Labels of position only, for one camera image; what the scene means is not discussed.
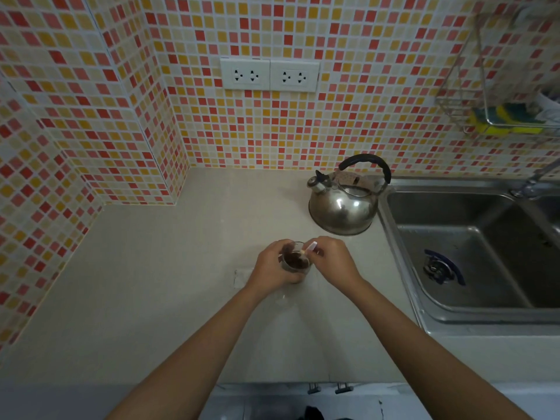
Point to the person's right forearm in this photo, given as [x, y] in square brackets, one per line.
[420, 345]

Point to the person's left hand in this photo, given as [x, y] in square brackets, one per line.
[267, 270]

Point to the white plastic stirrer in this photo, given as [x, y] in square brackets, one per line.
[311, 247]

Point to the blue sink drain strainer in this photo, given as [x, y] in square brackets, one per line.
[442, 266]

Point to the brown coffee drink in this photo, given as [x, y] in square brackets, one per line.
[295, 263]

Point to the person's left forearm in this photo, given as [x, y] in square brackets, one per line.
[197, 354]

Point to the clear glass cup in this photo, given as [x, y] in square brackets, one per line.
[301, 269]

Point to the metal faucet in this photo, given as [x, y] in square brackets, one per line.
[531, 183]

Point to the white double wall socket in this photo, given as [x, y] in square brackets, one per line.
[294, 76]
[245, 74]

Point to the person's right fingers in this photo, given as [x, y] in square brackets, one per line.
[318, 248]

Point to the yellow green sponge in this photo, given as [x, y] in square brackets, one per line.
[523, 117]
[486, 122]

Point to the stainless steel sink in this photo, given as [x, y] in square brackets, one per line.
[481, 240]

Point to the person's left thumb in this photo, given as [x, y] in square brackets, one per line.
[295, 279]

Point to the person's right hand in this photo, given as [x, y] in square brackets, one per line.
[336, 262]

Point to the white cloth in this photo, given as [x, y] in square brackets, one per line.
[550, 107]

